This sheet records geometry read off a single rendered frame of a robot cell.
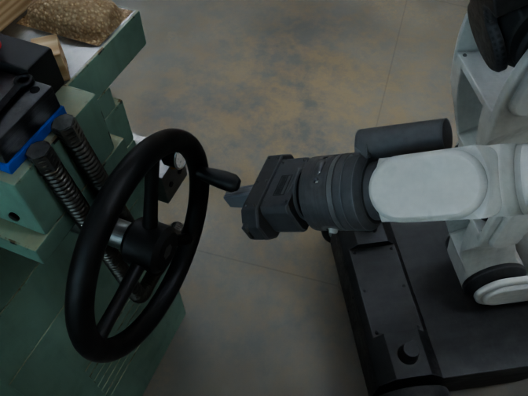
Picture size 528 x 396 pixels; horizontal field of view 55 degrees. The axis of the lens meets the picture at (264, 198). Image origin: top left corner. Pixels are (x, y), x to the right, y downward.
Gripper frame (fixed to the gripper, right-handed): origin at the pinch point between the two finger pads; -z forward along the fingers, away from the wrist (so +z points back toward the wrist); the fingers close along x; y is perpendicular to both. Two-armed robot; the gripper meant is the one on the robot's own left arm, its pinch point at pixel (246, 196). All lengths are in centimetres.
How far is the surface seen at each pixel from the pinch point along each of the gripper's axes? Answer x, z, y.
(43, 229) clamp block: -16.9, -9.7, 15.3
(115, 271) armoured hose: -13.2, -15.3, 1.1
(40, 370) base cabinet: -25.7, -35.0, -9.6
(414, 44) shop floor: 153, -34, -78
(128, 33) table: 16.1, -17.8, 19.2
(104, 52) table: 10.1, -17.3, 20.2
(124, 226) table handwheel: -11.0, -8.3, 8.0
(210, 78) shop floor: 101, -94, -41
